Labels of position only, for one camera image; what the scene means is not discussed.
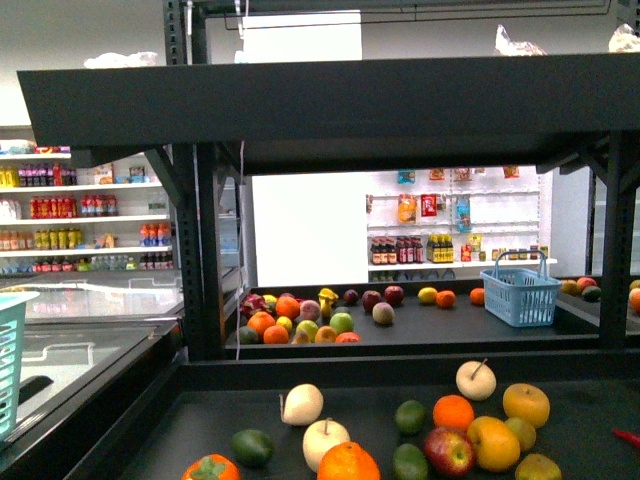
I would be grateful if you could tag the light blue shopping basket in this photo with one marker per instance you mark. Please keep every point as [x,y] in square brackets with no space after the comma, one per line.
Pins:
[13,311]

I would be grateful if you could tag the black metal display shelf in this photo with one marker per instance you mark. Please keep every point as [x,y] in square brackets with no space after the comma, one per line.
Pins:
[369,115]

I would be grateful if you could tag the left drinks shelf unit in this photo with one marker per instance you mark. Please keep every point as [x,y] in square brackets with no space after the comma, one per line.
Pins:
[56,217]

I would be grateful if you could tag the pile of background fruit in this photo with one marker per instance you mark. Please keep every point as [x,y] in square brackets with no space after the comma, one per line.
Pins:
[376,315]

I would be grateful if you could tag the cream pear left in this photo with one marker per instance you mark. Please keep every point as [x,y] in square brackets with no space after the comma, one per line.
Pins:
[302,405]

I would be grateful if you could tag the cream pear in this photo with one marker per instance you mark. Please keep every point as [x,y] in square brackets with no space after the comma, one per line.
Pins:
[319,438]
[302,405]

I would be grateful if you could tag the cream pear front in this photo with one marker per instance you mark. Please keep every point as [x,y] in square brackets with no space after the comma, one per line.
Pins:
[319,438]

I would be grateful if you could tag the green lime upper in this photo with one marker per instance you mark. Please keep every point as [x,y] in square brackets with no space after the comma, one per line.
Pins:
[410,417]

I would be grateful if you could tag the green lime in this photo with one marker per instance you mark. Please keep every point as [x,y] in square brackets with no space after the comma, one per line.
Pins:
[409,463]
[410,417]

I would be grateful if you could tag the small blue background basket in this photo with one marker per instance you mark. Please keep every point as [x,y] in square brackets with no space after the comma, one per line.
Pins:
[521,297]

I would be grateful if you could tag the white pear with stem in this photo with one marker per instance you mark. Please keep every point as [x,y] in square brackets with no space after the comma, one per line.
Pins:
[475,380]

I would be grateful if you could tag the orange behind apple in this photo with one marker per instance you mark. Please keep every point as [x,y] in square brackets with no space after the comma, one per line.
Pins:
[453,411]

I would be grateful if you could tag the dark green avocado left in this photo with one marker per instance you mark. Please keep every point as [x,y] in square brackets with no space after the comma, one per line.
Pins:
[252,448]

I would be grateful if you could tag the large orange front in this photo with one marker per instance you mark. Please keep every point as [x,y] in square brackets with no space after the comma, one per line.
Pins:
[348,461]

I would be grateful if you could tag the green lime lower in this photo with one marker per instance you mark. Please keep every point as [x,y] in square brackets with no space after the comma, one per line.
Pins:
[409,463]

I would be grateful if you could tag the red yellow apple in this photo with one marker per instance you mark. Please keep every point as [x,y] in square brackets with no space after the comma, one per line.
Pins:
[450,452]

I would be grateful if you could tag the glass freezer cabinet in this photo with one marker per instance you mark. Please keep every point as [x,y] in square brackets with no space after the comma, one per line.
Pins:
[81,323]

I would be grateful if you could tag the orange persimmon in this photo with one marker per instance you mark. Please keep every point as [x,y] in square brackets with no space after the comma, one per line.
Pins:
[212,467]

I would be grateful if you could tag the golden pear fruit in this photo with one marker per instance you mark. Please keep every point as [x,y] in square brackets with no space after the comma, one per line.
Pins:
[527,402]

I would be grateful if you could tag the yellow orange fruit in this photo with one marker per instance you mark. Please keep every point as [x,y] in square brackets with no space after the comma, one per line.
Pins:
[496,446]

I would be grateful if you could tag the small yellow green fruit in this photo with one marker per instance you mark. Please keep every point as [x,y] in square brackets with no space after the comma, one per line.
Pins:
[524,431]

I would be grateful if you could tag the red chili pepper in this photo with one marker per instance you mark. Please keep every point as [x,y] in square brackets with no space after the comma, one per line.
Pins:
[629,437]

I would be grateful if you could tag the back wall goods shelf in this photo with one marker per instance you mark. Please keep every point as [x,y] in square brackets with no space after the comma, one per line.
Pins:
[451,224]

